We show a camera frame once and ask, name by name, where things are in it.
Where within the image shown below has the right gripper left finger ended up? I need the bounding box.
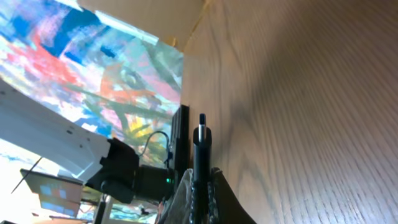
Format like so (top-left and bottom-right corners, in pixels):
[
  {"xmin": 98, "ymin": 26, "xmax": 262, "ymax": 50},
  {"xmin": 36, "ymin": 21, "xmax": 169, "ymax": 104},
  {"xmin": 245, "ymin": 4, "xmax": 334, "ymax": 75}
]
[{"xmin": 155, "ymin": 169, "xmax": 193, "ymax": 224}]

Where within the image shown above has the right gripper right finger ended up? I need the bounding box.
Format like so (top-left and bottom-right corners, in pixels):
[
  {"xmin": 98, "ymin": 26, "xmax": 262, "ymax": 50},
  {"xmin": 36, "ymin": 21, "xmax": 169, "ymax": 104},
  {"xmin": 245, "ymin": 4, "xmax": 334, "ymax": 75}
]
[{"xmin": 211, "ymin": 167, "xmax": 256, "ymax": 224}]

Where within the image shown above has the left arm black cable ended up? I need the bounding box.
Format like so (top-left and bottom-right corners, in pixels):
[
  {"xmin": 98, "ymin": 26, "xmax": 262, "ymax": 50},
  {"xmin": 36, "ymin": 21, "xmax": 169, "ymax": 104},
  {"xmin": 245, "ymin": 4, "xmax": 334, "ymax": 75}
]
[{"xmin": 138, "ymin": 130, "xmax": 174, "ymax": 166}]

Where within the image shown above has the colourful painted backdrop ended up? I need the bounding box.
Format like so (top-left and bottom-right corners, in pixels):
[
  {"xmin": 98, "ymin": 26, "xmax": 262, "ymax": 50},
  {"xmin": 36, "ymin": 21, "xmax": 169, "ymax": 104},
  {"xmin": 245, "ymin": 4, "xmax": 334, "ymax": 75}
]
[{"xmin": 1, "ymin": 0, "xmax": 183, "ymax": 167}]

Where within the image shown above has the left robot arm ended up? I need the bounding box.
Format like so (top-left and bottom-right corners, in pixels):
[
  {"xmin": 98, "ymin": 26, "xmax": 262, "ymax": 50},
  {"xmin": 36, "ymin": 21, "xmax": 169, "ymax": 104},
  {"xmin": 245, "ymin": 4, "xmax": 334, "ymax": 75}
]
[{"xmin": 1, "ymin": 81, "xmax": 175, "ymax": 203}]

